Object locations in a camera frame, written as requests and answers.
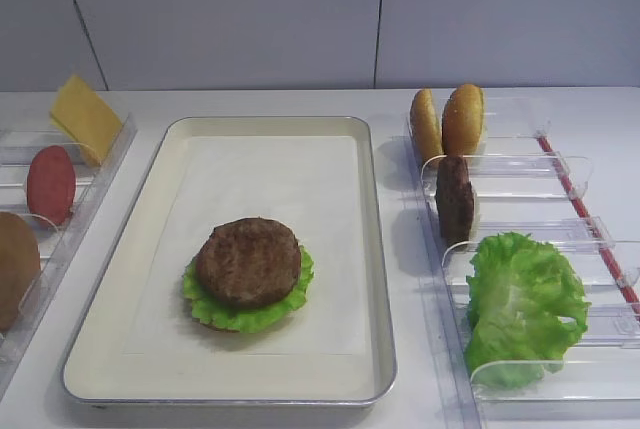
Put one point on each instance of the cream metal tray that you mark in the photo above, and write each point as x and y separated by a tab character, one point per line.
98	370

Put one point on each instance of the left golden bun half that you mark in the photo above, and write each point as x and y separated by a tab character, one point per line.
425	128

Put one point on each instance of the golden bun half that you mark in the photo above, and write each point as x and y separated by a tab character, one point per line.
425	128
463	120

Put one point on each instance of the green lettuce leaf on burger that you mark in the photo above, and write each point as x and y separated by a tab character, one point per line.
206	310

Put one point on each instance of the brown bun in left rack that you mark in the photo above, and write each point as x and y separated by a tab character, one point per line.
20	265

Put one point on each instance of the right golden bun half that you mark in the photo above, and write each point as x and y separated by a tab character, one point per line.
463	120

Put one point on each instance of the clear acrylic left rack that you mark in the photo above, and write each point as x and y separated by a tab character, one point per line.
57	243

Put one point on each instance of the green lettuce in rack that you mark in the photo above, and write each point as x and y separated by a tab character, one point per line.
527	308

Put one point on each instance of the clear acrylic rack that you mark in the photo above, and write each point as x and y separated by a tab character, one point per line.
57	243
522	185

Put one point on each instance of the white paper tray liner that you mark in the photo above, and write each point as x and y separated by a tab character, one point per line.
309	183

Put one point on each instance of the red tomato slice in rack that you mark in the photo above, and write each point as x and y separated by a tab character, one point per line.
51	184

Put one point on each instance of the yellow cheese slices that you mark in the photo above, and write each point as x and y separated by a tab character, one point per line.
80	113

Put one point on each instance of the clear acrylic right rack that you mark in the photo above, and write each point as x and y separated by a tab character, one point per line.
522	185

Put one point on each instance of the brown meat patty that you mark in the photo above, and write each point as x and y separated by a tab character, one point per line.
249	263
455	200

